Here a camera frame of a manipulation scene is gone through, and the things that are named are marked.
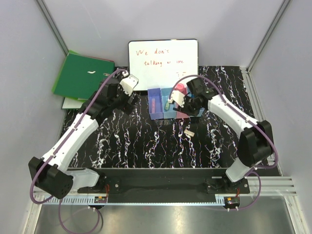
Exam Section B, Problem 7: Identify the blue plastic end bin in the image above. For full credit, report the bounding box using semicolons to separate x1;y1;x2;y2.
188;108;204;117

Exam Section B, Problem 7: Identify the pink cartoon crayon tube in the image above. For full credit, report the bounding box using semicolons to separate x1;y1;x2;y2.
175;83;188;95

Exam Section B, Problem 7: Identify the light blue plastic bin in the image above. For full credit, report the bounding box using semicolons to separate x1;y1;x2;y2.
161;88;176;119

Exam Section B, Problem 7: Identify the green correction tape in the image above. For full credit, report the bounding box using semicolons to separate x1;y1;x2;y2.
164;101;170;111

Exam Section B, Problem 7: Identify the white small eraser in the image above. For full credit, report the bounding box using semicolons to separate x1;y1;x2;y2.
184;130;195;137

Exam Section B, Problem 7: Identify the lilac eraser stick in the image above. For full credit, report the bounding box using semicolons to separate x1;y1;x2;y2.
151;98;156;113

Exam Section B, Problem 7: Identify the purple plastic bin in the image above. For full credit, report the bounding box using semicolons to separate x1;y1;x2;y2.
148;88;163;120

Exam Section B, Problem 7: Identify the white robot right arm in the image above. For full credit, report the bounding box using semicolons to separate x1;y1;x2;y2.
168;75;275;193

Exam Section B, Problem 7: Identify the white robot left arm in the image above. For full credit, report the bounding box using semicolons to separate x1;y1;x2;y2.
28;77;138;199

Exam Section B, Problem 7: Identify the white green paper folder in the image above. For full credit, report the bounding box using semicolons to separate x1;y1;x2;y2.
62;97;84;109

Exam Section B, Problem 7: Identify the white dry-erase board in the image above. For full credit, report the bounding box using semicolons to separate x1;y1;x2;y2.
128;39;198;91

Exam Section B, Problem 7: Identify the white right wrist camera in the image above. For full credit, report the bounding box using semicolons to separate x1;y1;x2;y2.
168;90;186;108

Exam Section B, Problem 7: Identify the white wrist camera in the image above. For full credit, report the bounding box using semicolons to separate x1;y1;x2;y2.
168;90;186;108
120;75;139;96

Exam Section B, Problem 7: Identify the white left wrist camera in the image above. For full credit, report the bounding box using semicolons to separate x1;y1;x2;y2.
120;75;139;96

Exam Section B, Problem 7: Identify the green ring binder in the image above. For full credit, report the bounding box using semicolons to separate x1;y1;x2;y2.
52;51;115;99

